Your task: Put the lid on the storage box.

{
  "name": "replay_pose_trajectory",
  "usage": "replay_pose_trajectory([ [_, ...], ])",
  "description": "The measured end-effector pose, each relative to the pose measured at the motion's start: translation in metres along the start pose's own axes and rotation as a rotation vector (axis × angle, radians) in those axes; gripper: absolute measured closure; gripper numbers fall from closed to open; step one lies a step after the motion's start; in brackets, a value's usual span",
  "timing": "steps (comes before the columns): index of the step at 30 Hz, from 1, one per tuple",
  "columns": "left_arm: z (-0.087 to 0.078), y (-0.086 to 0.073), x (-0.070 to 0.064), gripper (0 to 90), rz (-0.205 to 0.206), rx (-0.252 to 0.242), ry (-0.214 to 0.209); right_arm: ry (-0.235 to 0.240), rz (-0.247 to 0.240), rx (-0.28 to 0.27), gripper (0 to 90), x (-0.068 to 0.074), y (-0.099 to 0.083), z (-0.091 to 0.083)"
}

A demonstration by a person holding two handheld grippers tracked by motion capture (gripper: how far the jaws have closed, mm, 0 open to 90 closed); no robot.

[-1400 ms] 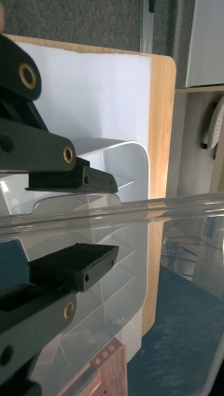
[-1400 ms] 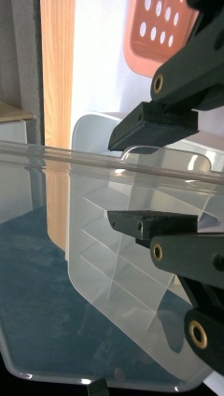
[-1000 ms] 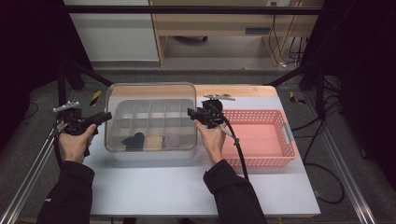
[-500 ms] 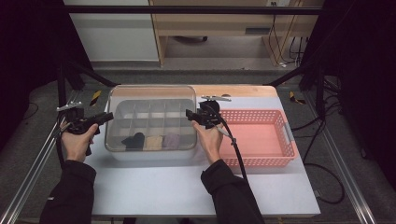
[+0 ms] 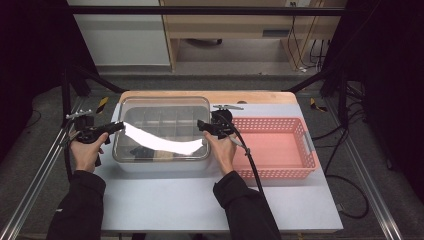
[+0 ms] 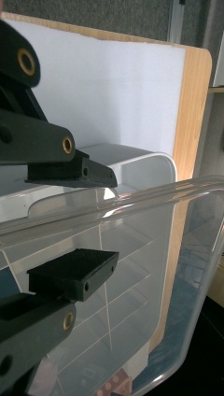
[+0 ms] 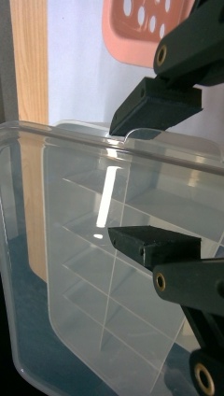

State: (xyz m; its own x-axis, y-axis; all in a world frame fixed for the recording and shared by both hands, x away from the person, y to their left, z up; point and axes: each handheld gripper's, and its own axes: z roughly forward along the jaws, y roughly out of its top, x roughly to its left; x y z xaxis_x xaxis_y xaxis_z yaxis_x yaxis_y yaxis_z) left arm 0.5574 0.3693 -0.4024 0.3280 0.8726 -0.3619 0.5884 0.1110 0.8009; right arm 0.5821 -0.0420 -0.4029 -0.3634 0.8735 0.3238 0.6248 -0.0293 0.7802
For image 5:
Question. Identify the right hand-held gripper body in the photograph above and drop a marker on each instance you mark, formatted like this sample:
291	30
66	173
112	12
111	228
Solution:
221	125

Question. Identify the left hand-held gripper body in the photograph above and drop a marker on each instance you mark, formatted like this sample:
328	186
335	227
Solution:
88	131

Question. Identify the white divided organizer box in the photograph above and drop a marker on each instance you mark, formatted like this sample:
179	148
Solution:
160	166

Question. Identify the pink perforated plastic basket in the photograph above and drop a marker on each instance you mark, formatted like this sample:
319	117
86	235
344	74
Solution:
283	150

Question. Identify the person's left hand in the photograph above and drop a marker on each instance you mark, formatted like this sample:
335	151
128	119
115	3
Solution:
87	155

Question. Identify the person's right hand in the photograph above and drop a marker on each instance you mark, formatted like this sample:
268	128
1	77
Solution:
224	153

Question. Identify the yellow and black tape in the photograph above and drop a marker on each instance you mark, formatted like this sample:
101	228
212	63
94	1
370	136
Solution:
315	105
102	105

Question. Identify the black metal stand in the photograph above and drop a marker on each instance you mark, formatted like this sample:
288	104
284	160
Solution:
65	93
342	100

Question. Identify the white cabinet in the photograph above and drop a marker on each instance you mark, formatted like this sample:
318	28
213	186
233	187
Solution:
123	40

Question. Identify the dark curtain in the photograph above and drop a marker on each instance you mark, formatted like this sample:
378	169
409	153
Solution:
30	50
390	66

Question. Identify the light wooden desk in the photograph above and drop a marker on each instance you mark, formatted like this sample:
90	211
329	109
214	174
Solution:
233	25

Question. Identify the black horizontal crossbar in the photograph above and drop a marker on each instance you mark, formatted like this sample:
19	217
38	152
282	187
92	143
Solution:
200	10

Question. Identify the metal floor rail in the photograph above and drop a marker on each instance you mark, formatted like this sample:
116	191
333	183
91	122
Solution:
43	166
366	173

